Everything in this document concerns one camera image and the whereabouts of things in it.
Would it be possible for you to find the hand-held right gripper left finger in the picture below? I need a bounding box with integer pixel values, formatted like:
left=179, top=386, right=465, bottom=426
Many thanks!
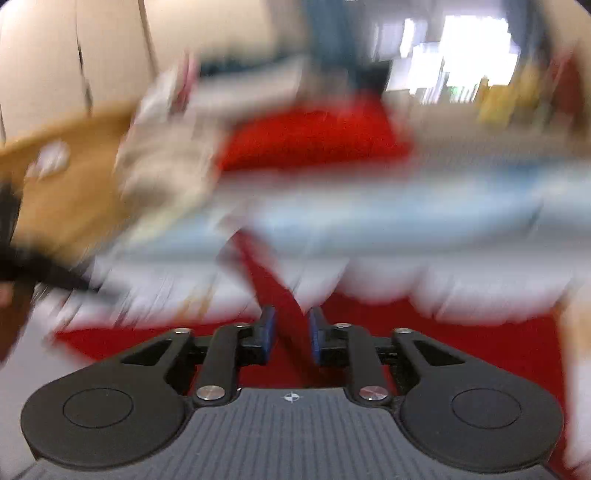
left=121, top=305, right=278, bottom=408

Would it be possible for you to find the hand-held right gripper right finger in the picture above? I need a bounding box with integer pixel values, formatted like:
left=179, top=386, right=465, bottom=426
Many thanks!
left=308, top=307, right=467, bottom=408

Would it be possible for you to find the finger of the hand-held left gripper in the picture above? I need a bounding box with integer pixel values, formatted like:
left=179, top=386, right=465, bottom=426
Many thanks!
left=21, top=254, right=116, bottom=302

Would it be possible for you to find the red knit sweater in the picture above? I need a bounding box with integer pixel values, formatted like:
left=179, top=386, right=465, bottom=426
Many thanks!
left=48, top=228, right=573, bottom=480

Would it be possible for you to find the wooden headboard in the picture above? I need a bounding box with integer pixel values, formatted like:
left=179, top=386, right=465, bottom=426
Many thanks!
left=0, top=100, right=141, bottom=363

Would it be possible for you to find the clear tissue packet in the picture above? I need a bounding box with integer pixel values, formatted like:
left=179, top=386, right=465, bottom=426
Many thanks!
left=25, top=140, right=71, bottom=180

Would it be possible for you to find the grey deer print bedsheet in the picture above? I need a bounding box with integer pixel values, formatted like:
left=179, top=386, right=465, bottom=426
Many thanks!
left=44, top=247, right=580, bottom=326

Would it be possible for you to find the light blue duvet cover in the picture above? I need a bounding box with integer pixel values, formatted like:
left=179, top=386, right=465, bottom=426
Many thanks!
left=129, top=168, right=591, bottom=261

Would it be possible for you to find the cream folded quilt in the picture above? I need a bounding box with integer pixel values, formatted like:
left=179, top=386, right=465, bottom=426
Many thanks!
left=115, top=102, right=223, bottom=210

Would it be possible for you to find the red folded blanket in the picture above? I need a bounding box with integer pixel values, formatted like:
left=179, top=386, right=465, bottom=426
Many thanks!
left=216, top=99, right=413, bottom=175

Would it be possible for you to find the dark star patterned pillow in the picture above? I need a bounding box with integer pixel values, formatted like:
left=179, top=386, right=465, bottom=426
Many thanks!
left=196, top=53, right=308, bottom=77

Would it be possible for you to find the window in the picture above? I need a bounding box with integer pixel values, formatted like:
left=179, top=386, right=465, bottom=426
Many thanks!
left=387, top=15, right=523, bottom=106

